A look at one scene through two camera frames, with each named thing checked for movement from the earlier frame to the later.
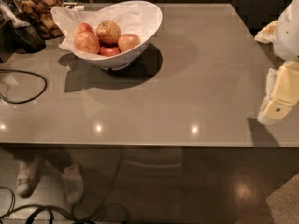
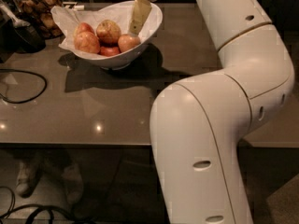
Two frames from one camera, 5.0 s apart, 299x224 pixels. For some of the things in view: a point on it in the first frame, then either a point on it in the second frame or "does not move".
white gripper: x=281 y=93 → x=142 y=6
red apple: x=83 y=27 does not move
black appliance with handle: x=17 y=35 does not move
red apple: x=127 y=41 does not move
